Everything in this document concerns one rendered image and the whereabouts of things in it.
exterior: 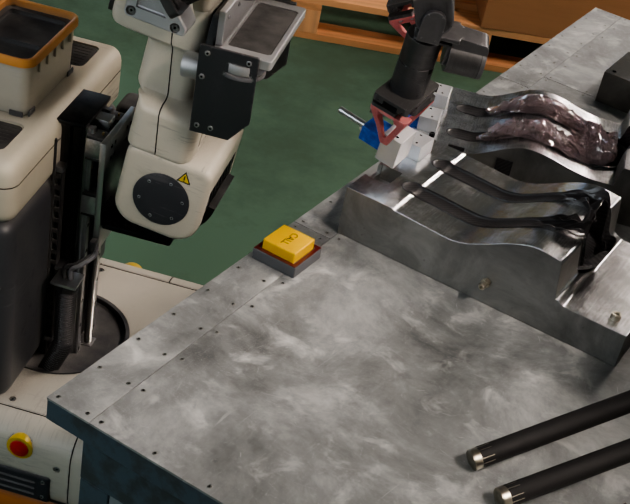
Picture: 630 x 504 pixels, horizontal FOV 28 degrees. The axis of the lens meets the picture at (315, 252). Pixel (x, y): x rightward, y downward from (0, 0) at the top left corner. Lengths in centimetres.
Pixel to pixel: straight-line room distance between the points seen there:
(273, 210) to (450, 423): 194
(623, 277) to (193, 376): 73
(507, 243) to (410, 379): 28
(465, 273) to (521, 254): 11
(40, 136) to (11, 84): 10
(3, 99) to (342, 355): 81
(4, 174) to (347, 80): 245
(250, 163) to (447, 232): 189
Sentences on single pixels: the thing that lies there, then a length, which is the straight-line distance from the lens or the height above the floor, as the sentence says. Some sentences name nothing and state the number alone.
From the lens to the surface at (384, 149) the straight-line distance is 204.
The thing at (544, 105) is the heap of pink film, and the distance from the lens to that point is 240.
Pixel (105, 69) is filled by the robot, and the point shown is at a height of 80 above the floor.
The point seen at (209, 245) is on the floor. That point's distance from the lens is 342.
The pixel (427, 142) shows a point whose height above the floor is 92.
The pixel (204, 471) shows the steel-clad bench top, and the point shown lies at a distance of 160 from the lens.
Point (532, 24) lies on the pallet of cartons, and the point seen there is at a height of 21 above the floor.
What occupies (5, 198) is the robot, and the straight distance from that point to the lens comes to 216.
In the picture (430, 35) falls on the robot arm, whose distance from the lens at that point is 189.
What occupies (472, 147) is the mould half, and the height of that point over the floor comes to 86.
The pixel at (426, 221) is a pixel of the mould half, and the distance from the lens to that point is 200.
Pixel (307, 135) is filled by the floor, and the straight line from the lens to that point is 403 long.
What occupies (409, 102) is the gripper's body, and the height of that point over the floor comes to 106.
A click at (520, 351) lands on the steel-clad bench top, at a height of 80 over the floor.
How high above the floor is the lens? 192
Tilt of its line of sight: 34 degrees down
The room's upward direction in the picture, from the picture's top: 11 degrees clockwise
